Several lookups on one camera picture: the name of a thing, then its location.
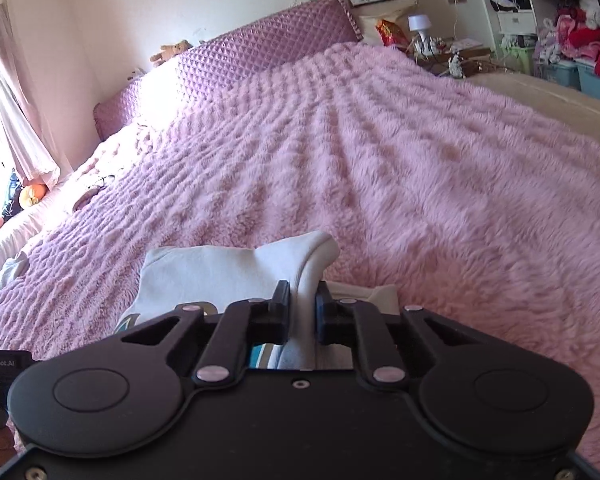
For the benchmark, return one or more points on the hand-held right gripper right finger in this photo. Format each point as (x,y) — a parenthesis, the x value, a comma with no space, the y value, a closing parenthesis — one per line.
(322,312)

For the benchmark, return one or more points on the beige bed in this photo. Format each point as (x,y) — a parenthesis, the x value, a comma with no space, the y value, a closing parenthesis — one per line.
(540,95)

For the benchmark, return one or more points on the cream pillow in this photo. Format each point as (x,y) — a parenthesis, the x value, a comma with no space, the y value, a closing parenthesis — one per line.
(370,22)

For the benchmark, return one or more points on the pale blue hooded sweatshirt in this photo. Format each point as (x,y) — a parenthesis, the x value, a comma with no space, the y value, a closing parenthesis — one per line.
(220,275)

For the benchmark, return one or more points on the pink fluffy blanket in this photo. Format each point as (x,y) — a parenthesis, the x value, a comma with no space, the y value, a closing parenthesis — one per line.
(355,160)

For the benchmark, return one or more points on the green basket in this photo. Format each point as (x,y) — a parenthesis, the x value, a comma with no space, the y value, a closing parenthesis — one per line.
(519,55)

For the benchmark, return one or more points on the pink sheer curtain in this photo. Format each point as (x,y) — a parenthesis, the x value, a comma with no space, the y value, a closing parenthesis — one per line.
(15,100)

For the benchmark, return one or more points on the red snack bag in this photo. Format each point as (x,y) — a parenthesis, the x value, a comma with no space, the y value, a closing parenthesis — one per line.
(391,34)

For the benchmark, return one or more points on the small white figurine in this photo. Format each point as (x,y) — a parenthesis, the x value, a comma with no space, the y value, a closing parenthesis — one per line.
(456,65)

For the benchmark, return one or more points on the brown teddy bear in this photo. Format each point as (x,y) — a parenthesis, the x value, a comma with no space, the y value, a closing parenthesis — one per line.
(170,51)

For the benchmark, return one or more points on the pile of colourful clothes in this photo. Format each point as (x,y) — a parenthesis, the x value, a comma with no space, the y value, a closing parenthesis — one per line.
(580,30)

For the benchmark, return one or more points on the blue bottle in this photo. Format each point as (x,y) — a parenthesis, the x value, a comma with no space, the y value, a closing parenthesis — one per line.
(12,191)

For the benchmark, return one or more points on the orange plush toy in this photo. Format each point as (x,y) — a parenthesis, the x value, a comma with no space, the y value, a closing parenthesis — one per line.
(32,195)

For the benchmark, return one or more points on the white shelf unit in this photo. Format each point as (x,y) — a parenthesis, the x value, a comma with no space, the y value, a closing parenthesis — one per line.
(517,15)

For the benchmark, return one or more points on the white table lamp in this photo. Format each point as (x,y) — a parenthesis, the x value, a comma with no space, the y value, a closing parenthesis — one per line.
(419,25)

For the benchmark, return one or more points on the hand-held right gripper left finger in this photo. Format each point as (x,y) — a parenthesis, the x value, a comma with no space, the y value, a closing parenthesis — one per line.
(280,312)

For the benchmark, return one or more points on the wooden bedside table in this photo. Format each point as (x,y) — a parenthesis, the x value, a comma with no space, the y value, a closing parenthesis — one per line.
(467,55)

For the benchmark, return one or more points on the small white cloth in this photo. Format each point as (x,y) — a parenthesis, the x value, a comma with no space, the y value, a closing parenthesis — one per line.
(12,270)

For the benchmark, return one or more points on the purple quilted headboard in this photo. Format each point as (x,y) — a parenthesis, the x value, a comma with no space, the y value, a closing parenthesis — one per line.
(260,45)

